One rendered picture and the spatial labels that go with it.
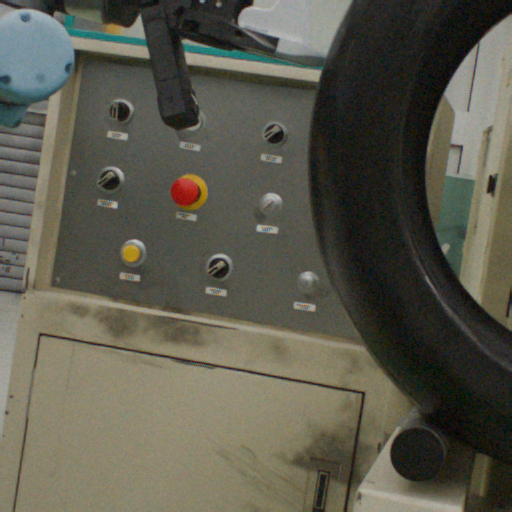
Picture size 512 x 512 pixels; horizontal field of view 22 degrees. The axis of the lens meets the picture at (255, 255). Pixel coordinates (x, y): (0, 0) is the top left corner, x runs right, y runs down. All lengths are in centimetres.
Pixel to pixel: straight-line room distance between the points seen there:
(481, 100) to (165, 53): 905
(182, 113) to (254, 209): 68
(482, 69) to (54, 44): 920
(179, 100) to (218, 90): 68
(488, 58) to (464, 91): 31
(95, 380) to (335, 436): 35
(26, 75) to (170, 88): 17
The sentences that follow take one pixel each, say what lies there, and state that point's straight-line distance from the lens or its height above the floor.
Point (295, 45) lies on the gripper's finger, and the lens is 119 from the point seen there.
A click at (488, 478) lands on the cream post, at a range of 148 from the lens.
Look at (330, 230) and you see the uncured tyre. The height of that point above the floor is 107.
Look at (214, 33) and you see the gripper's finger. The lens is 119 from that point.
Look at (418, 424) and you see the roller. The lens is 112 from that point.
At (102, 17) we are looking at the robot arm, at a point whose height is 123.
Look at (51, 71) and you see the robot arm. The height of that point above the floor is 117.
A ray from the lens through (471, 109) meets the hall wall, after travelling 1022.
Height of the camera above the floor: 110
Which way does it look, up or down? 3 degrees down
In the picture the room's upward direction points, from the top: 9 degrees clockwise
